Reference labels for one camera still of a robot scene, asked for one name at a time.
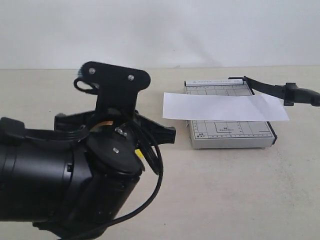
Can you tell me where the black cutter blade arm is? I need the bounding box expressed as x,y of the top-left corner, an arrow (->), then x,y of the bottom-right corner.
243,76 -> 320,107

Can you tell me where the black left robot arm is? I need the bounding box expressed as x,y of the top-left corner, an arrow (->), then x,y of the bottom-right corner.
0,61 -> 176,240

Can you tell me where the yellow cube block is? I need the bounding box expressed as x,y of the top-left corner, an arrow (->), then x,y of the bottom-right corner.
135,149 -> 145,160

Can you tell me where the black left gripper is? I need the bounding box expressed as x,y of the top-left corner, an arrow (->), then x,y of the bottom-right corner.
54,60 -> 176,150

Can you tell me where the grey paper cutter base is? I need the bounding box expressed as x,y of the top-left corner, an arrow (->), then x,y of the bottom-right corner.
184,77 -> 278,149

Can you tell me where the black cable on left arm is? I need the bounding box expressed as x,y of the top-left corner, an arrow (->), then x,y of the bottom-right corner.
32,119 -> 164,240

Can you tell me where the white paper strip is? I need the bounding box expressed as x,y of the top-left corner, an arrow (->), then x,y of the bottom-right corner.
162,92 -> 290,122

